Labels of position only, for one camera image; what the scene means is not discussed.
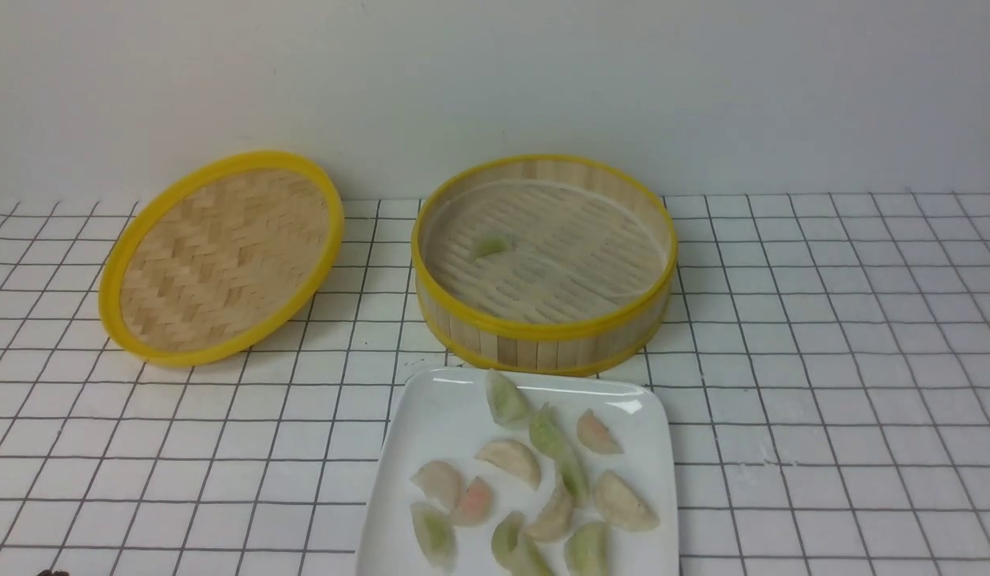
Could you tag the pink dumpling plate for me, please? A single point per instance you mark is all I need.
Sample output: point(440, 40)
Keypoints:
point(474, 506)
point(595, 436)

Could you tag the white dumpling plate lower centre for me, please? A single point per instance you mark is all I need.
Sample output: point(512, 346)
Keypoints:
point(555, 519)

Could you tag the white square ceramic plate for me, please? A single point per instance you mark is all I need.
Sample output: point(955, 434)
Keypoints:
point(444, 415)

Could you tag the yellow rimmed bamboo steamer lid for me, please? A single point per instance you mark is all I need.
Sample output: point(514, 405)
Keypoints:
point(221, 259)

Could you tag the white dumpling plate left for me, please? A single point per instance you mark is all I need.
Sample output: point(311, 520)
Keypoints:
point(440, 481)

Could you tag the pink dumpling plate left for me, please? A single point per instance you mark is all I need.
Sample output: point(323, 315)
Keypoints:
point(474, 506)

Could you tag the pale white dumpling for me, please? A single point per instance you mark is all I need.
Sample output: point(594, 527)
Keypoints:
point(621, 506)

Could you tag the yellow rimmed bamboo steamer basket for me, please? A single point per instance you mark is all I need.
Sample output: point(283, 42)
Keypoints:
point(585, 285)

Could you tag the green dumpling plate middle right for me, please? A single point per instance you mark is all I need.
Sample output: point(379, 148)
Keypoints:
point(570, 466)

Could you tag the green dumpling plate bottom left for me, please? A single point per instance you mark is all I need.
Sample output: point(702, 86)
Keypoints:
point(435, 536)

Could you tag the green dumpling plate bottom right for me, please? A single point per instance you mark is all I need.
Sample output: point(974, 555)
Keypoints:
point(586, 551)

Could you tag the white dumpling plate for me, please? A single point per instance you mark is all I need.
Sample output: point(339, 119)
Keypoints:
point(555, 519)
point(440, 481)
point(513, 457)

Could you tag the green dumpling plate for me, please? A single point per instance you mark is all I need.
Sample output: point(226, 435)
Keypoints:
point(570, 466)
point(586, 551)
point(514, 550)
point(546, 436)
point(435, 536)

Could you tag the green dumpling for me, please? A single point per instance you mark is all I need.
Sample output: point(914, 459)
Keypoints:
point(508, 405)
point(489, 244)

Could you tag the green dumpling plate top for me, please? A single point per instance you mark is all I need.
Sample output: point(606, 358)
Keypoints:
point(546, 436)

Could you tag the pink dumpling plate top right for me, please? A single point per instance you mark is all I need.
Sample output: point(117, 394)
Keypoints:
point(595, 436)

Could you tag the green dumpling plate bottom centre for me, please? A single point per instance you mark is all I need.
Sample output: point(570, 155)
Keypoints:
point(514, 550)

